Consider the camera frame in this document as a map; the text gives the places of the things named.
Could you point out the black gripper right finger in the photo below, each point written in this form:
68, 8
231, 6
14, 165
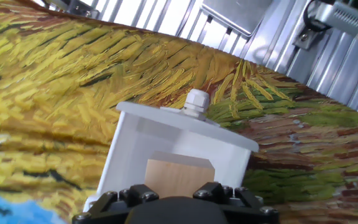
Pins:
244, 203

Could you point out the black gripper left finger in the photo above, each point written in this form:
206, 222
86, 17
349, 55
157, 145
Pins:
110, 205

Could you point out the wooden block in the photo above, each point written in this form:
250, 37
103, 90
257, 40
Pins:
179, 177

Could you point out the painted wheat field cloth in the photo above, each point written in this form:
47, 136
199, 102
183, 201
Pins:
42, 93

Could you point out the flat metal plate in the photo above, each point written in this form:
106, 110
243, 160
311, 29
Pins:
238, 15

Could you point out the small metal mounting bracket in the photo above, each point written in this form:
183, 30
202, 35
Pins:
79, 9

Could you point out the silver ribbed camera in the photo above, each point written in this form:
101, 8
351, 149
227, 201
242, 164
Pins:
346, 18

